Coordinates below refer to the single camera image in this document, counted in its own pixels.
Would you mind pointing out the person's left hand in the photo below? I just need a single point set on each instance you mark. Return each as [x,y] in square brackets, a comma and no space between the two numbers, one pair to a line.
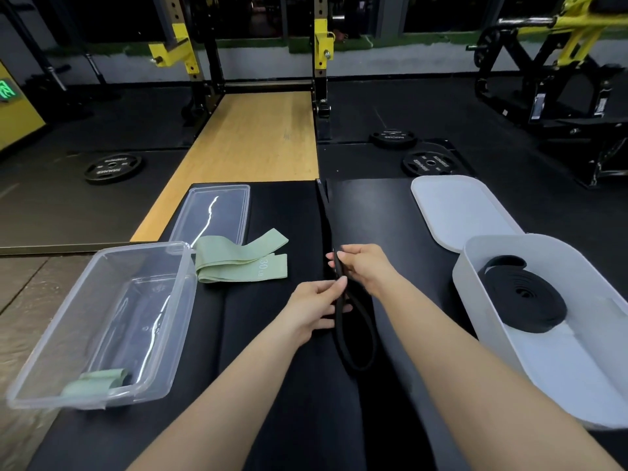
[309,309]

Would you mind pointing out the person's right hand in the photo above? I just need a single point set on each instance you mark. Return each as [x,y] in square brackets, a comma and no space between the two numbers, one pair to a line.
[370,269]

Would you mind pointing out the thin black resistance band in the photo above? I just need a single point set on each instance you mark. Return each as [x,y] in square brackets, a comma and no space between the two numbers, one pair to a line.
[325,220]

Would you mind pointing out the light green resistance band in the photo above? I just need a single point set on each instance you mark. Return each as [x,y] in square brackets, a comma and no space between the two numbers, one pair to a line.
[235,273]
[93,385]
[216,250]

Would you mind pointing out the wide black resistance band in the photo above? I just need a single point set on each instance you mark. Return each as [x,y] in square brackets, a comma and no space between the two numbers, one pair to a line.
[522,299]

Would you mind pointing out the clear plastic container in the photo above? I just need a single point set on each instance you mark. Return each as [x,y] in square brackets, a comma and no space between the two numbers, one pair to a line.
[98,328]

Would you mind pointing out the white plastic bin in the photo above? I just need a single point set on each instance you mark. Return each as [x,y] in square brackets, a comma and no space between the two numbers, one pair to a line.
[564,377]

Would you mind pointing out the person's left forearm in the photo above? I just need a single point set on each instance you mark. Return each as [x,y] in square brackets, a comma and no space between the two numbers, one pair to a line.
[221,407]

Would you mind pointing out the person's right forearm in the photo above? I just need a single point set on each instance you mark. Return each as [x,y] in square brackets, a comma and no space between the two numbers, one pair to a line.
[490,382]

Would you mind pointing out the black plyo platform red side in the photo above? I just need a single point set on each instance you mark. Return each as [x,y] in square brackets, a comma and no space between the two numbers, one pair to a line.
[275,387]

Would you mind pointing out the white plastic lid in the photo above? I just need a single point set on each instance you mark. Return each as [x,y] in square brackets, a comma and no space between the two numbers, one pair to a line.
[461,210]

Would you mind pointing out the black weight plate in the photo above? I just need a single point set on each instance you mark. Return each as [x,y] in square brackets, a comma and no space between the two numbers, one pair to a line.
[429,164]
[113,168]
[393,139]

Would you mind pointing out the clear plastic lid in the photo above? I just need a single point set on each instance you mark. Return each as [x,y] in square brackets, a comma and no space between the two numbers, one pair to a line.
[211,215]

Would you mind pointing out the wooden lifting platform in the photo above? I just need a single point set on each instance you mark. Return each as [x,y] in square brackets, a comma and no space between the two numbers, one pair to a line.
[245,152]

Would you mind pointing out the yellow black squat rack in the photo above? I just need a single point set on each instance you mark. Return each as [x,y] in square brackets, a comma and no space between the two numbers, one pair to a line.
[320,14]

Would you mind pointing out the yellow black exercise machine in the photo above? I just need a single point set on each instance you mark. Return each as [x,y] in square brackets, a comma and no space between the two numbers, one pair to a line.
[549,73]

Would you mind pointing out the black upright bar holder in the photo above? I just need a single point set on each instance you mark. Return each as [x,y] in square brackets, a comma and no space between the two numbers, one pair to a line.
[97,71]

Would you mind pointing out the green exit sign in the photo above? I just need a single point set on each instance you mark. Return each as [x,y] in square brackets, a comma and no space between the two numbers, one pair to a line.
[7,90]

